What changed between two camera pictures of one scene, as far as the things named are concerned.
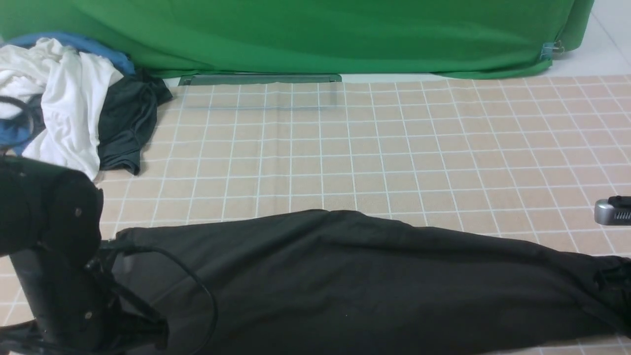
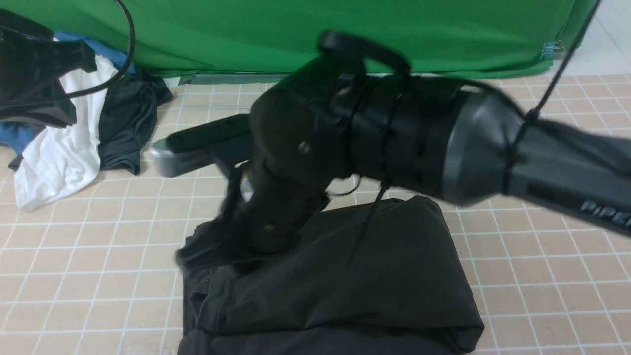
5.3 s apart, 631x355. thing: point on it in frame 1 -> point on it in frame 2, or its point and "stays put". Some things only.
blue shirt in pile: x=13 y=135 stays put
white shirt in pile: x=66 y=85 stays put
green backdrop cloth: x=168 y=38 stays put
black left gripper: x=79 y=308 -> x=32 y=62
